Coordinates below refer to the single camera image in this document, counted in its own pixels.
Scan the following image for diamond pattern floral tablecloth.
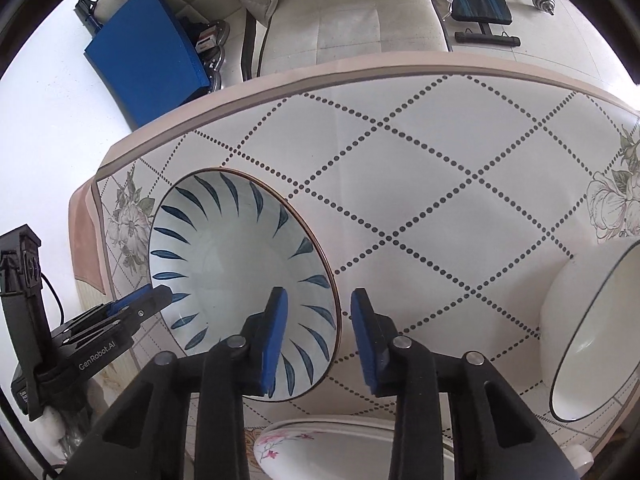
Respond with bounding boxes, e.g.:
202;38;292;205
68;52;640;480

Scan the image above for blue folded mat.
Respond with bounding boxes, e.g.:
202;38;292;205
84;0;210;128

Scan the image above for cream ribbed cushion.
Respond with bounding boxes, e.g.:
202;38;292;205
75;275;118;321

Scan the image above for pink floral plate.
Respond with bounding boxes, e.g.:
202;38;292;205
252;412;458;480

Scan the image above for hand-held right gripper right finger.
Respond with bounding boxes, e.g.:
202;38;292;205
350;287;581;480

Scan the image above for cream padded chair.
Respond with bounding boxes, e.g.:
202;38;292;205
240;0;453;81

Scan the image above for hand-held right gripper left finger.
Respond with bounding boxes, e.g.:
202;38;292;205
82;287;290;480

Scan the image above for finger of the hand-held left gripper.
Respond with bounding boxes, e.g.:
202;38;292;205
75;286;173;343
62;284;153;333

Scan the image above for white bowl dark rim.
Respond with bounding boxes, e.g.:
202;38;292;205
539;237;640;423

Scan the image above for blue leaf pattern plate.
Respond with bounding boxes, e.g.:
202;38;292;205
148;168;342;403

